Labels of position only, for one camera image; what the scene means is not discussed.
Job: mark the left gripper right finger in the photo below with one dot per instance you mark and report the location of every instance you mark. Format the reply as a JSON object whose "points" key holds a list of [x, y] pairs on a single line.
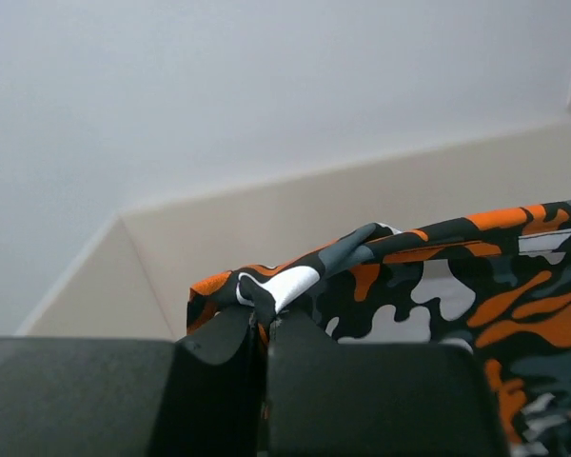
{"points": [[403, 399]]}

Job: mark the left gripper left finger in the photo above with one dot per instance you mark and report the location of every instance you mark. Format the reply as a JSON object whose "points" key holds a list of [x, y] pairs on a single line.
{"points": [[211, 405]]}

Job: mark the orange camouflage shorts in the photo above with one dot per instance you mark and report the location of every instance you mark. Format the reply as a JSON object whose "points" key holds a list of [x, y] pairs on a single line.
{"points": [[497, 284]]}

